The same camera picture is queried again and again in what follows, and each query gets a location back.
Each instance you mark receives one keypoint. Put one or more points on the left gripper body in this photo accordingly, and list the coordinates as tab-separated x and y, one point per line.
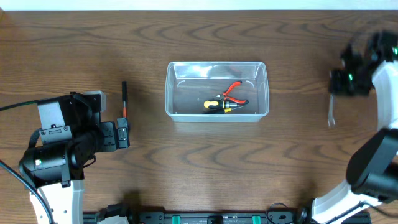
122	134

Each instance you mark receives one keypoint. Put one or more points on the small claw hammer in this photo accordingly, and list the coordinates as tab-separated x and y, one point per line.
124	98

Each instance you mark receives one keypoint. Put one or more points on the red handled pliers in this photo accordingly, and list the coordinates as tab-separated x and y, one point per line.
229	95

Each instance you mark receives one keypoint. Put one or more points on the silver wrench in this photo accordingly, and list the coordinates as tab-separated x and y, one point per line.
331	120

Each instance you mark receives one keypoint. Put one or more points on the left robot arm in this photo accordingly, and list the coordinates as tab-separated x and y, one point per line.
71	135

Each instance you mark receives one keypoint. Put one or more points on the clear plastic container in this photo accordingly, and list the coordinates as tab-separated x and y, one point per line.
189	84

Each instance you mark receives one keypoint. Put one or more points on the slim black yellow screwdriver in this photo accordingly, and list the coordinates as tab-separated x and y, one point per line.
223	111

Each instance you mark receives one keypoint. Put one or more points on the stubby yellow black screwdriver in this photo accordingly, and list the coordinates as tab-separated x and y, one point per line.
219	104

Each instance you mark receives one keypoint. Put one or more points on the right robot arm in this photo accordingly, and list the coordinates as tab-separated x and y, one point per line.
371	175

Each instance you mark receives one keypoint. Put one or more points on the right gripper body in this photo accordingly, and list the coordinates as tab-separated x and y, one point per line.
337	81

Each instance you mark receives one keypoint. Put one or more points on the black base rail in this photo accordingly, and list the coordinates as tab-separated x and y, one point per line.
227	218

